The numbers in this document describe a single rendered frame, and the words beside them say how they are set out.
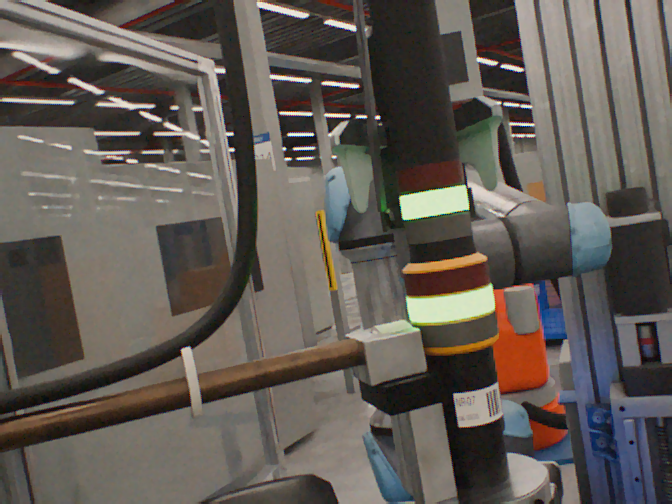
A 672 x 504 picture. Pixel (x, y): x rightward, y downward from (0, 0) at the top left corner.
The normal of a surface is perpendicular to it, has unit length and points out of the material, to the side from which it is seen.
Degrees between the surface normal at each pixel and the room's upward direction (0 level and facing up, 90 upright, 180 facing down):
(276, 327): 90
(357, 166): 94
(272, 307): 90
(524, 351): 90
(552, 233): 68
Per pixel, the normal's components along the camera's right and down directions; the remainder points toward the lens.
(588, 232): 0.10, -0.18
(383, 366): 0.31, 0.00
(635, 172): -0.36, 0.11
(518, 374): -0.09, 0.07
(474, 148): -0.95, 0.24
